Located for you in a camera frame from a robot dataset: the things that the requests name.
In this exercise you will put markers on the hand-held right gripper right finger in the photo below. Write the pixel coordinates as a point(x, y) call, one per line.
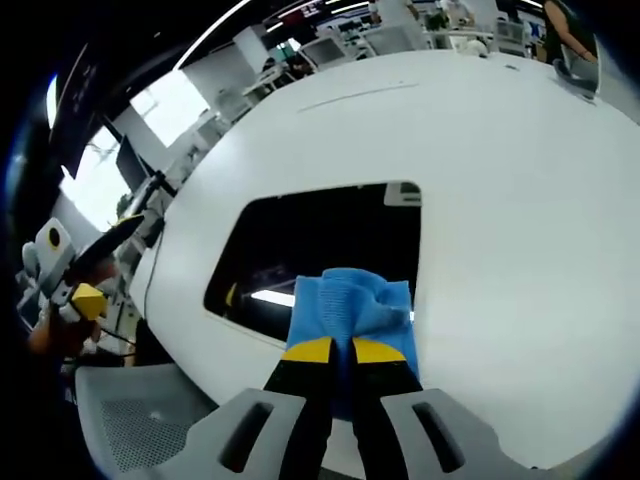
point(450, 445)

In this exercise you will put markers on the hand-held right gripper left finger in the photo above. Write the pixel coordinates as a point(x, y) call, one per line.
point(240, 445)

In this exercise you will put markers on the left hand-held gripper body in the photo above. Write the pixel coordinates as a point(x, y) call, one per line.
point(50, 260)

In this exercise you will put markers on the blue cleaning cloth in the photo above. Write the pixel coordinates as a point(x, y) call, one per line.
point(350, 300)

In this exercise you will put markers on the black tablet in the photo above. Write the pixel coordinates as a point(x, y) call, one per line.
point(325, 235)

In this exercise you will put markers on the person's left hand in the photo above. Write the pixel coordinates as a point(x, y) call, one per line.
point(60, 332)

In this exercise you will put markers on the black monitor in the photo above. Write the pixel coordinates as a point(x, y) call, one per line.
point(132, 165)

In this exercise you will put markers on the grey mesh office chair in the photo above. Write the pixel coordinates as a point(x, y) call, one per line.
point(140, 420)

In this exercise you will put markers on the grey folded object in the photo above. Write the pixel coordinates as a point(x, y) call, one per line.
point(577, 77)

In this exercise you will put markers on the small white object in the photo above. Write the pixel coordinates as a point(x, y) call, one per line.
point(470, 47)

